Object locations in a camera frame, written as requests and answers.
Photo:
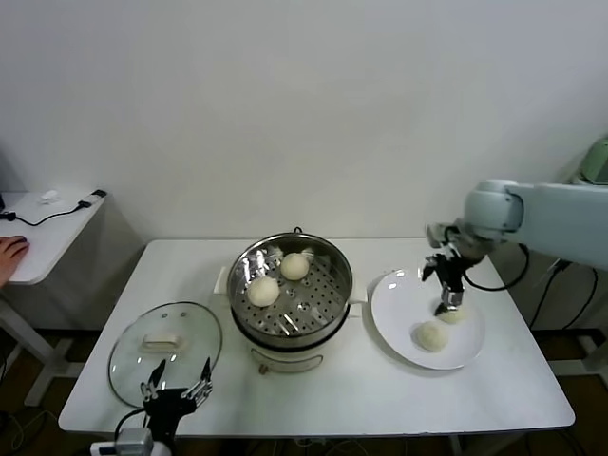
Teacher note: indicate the small white crumpled object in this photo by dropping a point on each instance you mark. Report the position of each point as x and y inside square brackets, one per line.
[47, 196]

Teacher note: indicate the stainless steel steamer basket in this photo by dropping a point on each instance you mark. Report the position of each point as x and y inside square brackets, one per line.
[323, 294]

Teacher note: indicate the cream electric cooker pot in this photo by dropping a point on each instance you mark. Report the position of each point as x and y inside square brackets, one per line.
[290, 354]

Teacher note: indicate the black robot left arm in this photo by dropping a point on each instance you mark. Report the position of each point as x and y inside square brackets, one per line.
[164, 442]

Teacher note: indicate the white steamed baozi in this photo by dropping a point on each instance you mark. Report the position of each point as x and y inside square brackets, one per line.
[263, 290]
[430, 336]
[294, 266]
[457, 318]

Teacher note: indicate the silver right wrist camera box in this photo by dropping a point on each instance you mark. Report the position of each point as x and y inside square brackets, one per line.
[439, 235]

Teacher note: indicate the person's bare hand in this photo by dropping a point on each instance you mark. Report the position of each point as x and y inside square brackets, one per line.
[12, 256]

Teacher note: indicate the pale blue robot right arm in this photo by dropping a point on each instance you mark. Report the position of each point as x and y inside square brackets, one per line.
[546, 214]

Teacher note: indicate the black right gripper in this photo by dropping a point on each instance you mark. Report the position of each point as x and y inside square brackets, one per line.
[453, 273]

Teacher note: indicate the white round plate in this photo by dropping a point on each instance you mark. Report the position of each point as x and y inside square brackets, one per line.
[399, 318]

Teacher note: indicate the white side table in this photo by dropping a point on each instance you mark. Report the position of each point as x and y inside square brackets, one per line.
[52, 247]

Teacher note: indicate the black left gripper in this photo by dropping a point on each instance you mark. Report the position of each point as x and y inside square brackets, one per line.
[166, 406]

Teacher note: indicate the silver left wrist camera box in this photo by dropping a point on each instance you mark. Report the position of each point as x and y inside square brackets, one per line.
[130, 442]

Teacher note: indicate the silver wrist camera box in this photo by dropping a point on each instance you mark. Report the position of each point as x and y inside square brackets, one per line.
[130, 442]
[439, 235]

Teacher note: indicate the pale green appliance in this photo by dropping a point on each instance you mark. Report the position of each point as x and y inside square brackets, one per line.
[594, 164]

